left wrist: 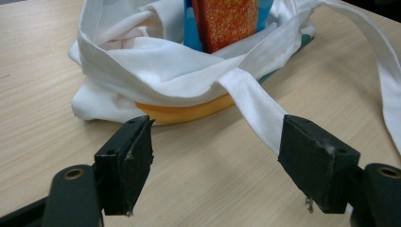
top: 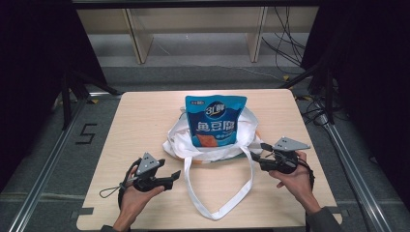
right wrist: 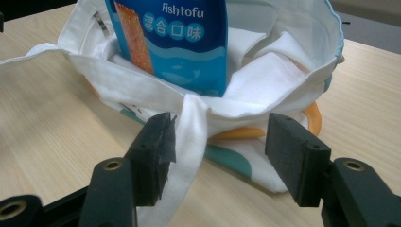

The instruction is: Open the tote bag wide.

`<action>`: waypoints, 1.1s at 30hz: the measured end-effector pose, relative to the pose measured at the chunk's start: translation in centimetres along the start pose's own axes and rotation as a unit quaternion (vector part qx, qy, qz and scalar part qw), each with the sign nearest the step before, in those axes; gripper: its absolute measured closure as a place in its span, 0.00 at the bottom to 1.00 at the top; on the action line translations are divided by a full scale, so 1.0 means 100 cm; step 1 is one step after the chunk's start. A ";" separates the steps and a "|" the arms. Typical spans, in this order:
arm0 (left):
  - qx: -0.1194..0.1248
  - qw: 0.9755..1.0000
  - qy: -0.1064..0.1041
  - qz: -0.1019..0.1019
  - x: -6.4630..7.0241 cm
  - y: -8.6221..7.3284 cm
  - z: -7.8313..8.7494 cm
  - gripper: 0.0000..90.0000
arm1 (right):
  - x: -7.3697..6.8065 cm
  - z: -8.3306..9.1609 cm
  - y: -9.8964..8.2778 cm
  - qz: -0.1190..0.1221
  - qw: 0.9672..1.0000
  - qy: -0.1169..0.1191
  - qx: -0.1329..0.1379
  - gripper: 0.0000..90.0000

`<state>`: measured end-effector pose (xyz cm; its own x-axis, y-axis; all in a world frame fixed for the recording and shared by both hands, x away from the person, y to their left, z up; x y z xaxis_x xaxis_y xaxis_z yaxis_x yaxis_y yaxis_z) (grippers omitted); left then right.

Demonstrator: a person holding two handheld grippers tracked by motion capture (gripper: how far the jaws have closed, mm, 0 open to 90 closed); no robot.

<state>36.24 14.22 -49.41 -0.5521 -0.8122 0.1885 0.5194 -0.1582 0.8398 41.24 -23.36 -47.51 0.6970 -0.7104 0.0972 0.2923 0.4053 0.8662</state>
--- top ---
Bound black wrist strap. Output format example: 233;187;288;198
298;159;316;190
117;158;143;209

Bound white tote bag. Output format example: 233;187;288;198
161;105;264;221

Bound black metal stand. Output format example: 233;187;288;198
60;69;121;131
278;62;337;126

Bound black hanging cables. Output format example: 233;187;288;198
260;6;308;75

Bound blue snack packet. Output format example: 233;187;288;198
184;94;249;149

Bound black floor cables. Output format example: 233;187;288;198
294;91;333;128

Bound person's left hand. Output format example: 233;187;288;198
120;164;165;218

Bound thin grey cord loop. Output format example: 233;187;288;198
99;184;126;199

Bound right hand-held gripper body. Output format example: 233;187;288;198
259;136;311;175

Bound black curtain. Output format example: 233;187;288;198
301;0;410;201
0;0;107;191

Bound pale wooden shelf unit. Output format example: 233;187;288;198
76;6;320;65

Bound aluminium rail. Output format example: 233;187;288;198
8;92;124;232
317;114;394;232

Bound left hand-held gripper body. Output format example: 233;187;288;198
132;152;173;193

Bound person's right hand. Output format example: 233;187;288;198
268;150;319;215

